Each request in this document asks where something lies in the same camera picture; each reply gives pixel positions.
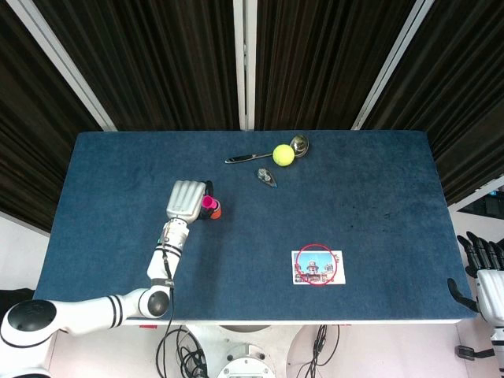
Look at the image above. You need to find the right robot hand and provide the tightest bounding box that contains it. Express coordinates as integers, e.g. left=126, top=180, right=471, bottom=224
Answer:
left=447, top=231, right=504, bottom=328

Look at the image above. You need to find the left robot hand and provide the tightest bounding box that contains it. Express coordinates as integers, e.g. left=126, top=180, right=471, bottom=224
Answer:
left=165, top=180, right=216, bottom=222

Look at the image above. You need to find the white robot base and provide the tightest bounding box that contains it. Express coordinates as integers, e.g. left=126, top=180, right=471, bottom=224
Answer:
left=184, top=324, right=304, bottom=378

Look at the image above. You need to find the black device with blue light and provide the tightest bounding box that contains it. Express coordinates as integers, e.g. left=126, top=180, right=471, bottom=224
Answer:
left=458, top=188, right=504, bottom=216

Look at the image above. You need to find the blue table cloth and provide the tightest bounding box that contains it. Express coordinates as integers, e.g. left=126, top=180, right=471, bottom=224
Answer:
left=33, top=130, right=478, bottom=325

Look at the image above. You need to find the yellow tennis ball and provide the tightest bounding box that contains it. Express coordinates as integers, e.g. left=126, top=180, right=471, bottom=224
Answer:
left=272, top=143, right=296, bottom=168

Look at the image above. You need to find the dark pleated curtain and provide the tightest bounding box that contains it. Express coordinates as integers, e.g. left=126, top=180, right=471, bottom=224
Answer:
left=0, top=0, right=106, bottom=232
left=361, top=0, right=504, bottom=206
left=254, top=0, right=414, bottom=131
left=33, top=0, right=241, bottom=132

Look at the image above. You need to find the building photo postcard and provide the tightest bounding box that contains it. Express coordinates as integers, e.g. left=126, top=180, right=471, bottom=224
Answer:
left=291, top=250, right=347, bottom=285

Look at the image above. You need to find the black bracket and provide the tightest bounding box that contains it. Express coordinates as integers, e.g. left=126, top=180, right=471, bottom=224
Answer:
left=455, top=345, right=493, bottom=359

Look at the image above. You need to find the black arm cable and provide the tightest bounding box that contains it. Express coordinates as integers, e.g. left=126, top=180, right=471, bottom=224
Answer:
left=156, top=251, right=176, bottom=355

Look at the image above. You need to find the metal spoon with black handle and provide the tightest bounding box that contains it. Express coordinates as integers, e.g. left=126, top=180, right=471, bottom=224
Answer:
left=224, top=134, right=310, bottom=165

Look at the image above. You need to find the thin red ring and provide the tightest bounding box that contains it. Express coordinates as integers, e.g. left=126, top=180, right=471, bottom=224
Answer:
left=295, top=243, right=340, bottom=287

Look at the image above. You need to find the white frame post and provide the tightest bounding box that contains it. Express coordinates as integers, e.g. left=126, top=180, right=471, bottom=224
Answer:
left=351, top=0, right=436, bottom=131
left=232, top=0, right=258, bottom=132
left=6, top=0, right=118, bottom=132

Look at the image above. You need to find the black cable bundle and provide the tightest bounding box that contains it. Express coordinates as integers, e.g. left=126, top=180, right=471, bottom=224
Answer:
left=155, top=325, right=209, bottom=378
left=295, top=324, right=340, bottom=378

